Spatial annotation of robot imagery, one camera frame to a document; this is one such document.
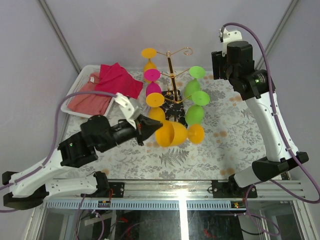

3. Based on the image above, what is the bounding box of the orange plastic wine glass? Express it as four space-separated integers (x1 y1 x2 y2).
141 48 157 73

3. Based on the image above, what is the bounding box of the purple cable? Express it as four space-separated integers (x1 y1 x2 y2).
222 22 320 236
0 91 120 240

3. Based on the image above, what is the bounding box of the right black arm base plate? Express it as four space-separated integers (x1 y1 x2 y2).
211 180 249 199

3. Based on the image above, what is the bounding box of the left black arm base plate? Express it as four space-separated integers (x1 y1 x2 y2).
80 182 125 199

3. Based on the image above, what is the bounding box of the green wine glass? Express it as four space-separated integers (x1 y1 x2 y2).
184 66 206 98
185 90 210 126

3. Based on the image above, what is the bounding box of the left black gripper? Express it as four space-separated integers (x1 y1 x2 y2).
100 114 165 154

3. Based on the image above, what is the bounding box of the pink cloth in basket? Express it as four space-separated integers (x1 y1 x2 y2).
67 72 112 116

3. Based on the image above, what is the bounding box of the magenta plastic wine glass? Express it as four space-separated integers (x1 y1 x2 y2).
143 68 162 96

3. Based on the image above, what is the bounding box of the floral table mat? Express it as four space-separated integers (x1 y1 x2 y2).
62 71 266 180

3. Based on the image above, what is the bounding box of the aluminium mounting rail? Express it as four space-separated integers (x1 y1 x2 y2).
45 176 305 201

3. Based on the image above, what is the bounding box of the white plastic basket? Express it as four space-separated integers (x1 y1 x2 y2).
60 64 118 119

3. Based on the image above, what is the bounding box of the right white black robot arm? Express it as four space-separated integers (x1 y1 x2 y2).
211 40 309 198

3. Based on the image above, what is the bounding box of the gold wine glass rack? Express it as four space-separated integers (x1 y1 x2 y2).
156 47 193 127

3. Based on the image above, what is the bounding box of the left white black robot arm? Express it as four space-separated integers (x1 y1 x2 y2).
2 115 163 212

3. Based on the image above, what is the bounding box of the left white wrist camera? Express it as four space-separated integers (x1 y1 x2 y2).
114 92 142 130

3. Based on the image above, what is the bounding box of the orange wine glass front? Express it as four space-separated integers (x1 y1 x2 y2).
155 120 205 147

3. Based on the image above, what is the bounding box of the magenta cloth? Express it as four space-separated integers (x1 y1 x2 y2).
94 62 143 99

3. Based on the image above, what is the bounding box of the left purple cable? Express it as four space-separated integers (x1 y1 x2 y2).
0 91 120 240

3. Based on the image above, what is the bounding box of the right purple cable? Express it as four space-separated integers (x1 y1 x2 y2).
222 22 320 236

